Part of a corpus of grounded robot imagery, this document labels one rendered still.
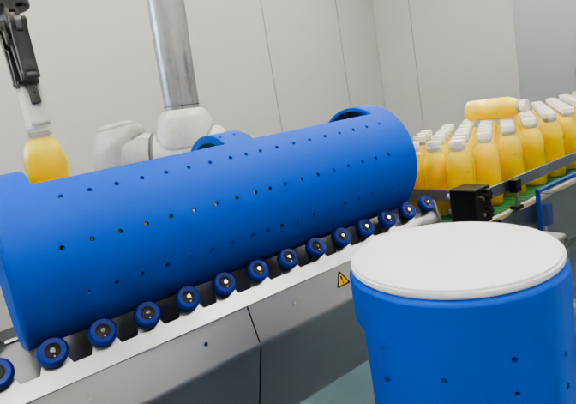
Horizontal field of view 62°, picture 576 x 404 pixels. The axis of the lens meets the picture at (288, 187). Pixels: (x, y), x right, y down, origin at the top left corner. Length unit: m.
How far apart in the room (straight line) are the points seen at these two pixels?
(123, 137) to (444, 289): 1.03
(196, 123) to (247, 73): 3.31
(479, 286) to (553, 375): 0.14
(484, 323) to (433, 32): 5.42
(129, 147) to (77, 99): 2.41
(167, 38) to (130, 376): 0.88
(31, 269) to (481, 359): 0.59
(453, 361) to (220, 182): 0.48
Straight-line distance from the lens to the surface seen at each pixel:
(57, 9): 3.89
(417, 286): 0.59
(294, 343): 1.02
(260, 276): 0.94
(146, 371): 0.88
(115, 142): 1.40
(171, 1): 1.41
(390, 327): 0.62
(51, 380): 0.85
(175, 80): 1.38
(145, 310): 0.87
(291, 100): 4.99
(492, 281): 0.60
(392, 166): 1.12
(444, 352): 0.61
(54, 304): 0.79
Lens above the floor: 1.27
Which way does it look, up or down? 10 degrees down
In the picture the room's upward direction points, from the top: 10 degrees counter-clockwise
